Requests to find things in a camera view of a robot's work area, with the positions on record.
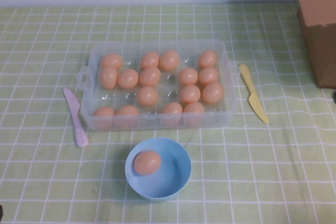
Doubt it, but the light blue plastic bowl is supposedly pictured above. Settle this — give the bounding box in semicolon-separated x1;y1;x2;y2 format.
124;137;192;203

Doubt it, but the pink plastic knife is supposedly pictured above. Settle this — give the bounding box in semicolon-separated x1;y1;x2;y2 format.
62;88;89;148

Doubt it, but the brown egg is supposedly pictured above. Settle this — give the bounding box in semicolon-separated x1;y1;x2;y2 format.
139;67;161;87
198;49;218;69
140;51;160;70
99;67;119;89
180;84;202;104
198;67;220;85
114;104;139;129
178;67;198;86
100;53;123;69
183;101;205;126
93;106;116;130
159;50;181;72
202;81;225;104
136;86;159;106
133;150;162;175
161;101;183;127
117;69;139;89

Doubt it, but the yellow plastic knife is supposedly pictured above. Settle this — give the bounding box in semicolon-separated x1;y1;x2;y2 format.
238;63;270;124

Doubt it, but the green checked tablecloth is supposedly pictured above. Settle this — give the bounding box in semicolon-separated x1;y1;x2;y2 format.
0;3;336;224

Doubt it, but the brown cardboard box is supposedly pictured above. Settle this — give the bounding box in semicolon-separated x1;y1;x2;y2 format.
289;0;336;90

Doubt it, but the clear plastic egg box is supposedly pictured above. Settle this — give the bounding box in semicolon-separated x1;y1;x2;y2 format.
76;39;239;132

